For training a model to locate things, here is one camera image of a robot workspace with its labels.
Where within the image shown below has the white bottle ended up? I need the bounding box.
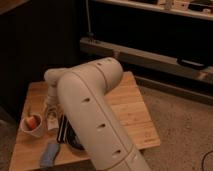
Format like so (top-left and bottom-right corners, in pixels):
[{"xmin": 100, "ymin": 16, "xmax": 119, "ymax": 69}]
[{"xmin": 45, "ymin": 107, "xmax": 59, "ymax": 131}]

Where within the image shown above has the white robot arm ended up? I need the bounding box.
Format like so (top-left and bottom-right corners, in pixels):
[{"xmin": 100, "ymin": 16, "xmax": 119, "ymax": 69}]
[{"xmin": 44, "ymin": 57, "xmax": 151, "ymax": 171}]

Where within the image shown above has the black ceramic bowl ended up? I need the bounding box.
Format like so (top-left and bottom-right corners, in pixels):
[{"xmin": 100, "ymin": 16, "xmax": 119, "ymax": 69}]
[{"xmin": 66, "ymin": 128, "xmax": 84, "ymax": 150}]

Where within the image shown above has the orange carrot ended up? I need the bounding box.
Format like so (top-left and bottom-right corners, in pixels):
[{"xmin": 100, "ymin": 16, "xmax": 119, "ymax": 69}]
[{"xmin": 25, "ymin": 116, "xmax": 38, "ymax": 130}]

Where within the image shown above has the white cup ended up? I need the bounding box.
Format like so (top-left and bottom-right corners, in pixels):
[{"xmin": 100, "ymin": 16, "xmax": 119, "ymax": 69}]
[{"xmin": 20, "ymin": 114, "xmax": 44, "ymax": 138}]

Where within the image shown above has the black ridged block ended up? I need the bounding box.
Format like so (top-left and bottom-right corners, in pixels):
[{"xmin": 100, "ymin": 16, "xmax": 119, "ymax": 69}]
[{"xmin": 57, "ymin": 115, "xmax": 68, "ymax": 143}]

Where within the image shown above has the metal pole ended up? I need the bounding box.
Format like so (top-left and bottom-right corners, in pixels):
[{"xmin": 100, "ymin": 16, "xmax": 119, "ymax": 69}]
[{"xmin": 85, "ymin": 0, "xmax": 93, "ymax": 41}]

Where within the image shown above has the blue grey cloth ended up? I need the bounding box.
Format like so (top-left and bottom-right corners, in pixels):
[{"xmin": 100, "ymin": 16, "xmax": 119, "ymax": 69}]
[{"xmin": 39, "ymin": 142, "xmax": 60, "ymax": 168}]

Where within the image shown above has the wooden table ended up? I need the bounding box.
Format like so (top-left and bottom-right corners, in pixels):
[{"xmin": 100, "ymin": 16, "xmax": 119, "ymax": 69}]
[{"xmin": 9, "ymin": 72, "xmax": 160, "ymax": 171}]

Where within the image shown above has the wooden shelf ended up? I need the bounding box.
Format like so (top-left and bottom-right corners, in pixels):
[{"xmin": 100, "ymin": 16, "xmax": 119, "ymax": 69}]
[{"xmin": 92, "ymin": 0, "xmax": 213, "ymax": 21}]

